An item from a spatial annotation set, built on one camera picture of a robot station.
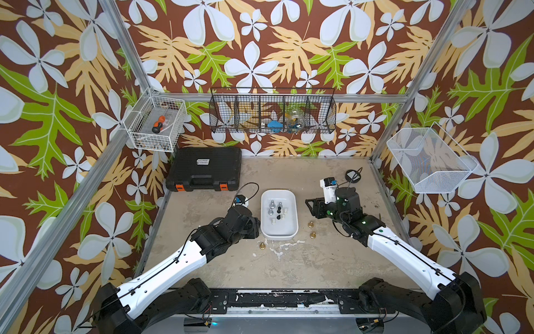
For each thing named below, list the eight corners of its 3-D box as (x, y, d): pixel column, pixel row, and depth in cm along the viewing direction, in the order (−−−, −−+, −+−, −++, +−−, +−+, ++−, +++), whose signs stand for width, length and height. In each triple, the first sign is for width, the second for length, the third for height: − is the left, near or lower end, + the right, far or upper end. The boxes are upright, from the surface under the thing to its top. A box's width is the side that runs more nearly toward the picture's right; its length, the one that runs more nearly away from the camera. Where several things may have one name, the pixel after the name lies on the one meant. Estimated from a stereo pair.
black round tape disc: (346, 182, 112) (348, 179, 110) (343, 172, 117) (344, 169, 115) (361, 182, 112) (362, 179, 110) (357, 172, 117) (358, 169, 115)
